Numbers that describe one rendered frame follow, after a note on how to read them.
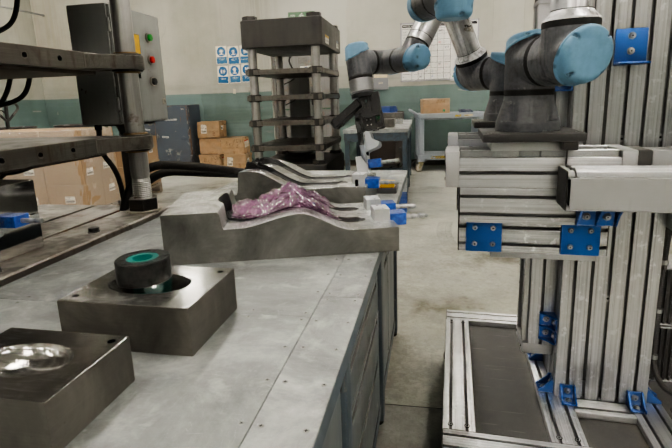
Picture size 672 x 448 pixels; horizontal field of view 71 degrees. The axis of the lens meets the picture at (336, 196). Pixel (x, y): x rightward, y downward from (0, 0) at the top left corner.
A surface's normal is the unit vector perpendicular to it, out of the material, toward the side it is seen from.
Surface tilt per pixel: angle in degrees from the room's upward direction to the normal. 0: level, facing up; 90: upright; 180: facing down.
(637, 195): 90
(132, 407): 0
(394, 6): 90
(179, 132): 90
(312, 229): 90
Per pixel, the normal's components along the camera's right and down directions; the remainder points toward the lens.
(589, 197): -0.24, 0.21
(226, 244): 0.10, 0.20
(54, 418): 0.98, 0.00
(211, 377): -0.04, -0.98
